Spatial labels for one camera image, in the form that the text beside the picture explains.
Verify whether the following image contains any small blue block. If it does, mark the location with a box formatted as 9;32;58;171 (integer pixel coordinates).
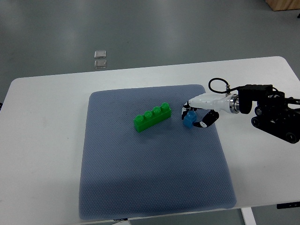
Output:
183;111;197;128

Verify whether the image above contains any long green block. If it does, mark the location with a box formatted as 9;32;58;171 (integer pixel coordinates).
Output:
133;102;172;133

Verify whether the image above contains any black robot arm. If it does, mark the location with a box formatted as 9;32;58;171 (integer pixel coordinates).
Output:
237;84;300;144

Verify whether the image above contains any upper metal floor plate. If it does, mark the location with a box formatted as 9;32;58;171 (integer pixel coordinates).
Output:
94;50;106;59

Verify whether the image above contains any blue-grey textured mat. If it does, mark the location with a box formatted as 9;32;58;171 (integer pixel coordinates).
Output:
79;84;236;220

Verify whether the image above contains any black robot wrist cable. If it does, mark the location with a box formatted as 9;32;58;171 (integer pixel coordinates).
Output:
208;78;242;95

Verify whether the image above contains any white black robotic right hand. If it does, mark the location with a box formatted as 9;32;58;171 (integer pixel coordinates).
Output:
181;93;240;128

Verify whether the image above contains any wooden box corner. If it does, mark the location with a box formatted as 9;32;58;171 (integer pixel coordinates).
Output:
265;0;300;11

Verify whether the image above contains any black table control panel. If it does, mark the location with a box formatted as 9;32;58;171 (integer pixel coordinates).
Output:
277;202;300;210

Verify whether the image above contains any white table leg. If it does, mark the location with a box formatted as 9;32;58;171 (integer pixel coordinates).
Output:
240;207;256;225

